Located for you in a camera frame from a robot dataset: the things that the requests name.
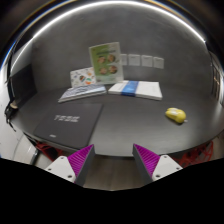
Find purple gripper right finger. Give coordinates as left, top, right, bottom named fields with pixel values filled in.
left=132, top=144, right=182, bottom=184

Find black closed laptop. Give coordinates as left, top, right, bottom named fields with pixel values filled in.
left=34, top=102, right=103, bottom=149

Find red stool frame left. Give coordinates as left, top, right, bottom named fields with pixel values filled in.
left=36, top=142, right=62, bottom=161

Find small colourful white card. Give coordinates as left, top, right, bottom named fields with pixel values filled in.
left=70, top=67, right=96, bottom=87

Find striped grey book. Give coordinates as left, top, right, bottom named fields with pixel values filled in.
left=58, top=84, right=106, bottom=103

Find red stool frame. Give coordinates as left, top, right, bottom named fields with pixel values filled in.
left=173, top=141, right=213, bottom=168
left=36, top=142, right=62, bottom=161

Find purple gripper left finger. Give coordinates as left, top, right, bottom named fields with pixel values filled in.
left=46, top=145, right=95, bottom=186

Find black monitor at left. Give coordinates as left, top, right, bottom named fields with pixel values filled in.
left=9, top=65, right=37, bottom=108

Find white book blue band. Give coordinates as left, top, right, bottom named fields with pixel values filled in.
left=108, top=80, right=163, bottom=100

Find white wall paper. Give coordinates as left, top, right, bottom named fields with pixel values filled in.
left=128, top=54, right=140, bottom=66
left=121, top=54, right=128, bottom=66
left=153, top=57, right=164, bottom=69
left=141, top=55, right=153, bottom=67

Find red stool frame right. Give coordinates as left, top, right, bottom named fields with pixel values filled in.
left=173, top=141, right=213, bottom=168

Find green food poster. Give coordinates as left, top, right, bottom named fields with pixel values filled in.
left=89, top=42, right=124, bottom=84

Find yellow computer mouse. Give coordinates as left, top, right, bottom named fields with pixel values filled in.
left=165, top=108, right=186, bottom=124

